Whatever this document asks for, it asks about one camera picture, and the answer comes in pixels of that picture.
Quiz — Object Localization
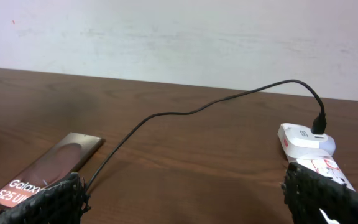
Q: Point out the white USB charger plug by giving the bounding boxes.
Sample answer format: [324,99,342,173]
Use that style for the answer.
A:
[277,123,336,162]

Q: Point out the bronze Galaxy smartphone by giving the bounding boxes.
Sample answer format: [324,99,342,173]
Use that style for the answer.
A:
[0,133,104,209]

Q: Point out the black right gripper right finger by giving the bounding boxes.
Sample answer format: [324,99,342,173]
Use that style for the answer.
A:
[282,162,358,224]

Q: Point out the white power strip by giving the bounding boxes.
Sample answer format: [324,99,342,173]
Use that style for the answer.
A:
[286,154,356,224]

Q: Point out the black USB charging cable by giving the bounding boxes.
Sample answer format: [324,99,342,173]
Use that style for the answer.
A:
[84,79,328,194]

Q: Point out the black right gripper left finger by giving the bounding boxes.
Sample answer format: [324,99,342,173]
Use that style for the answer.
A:
[0,172,91,224]

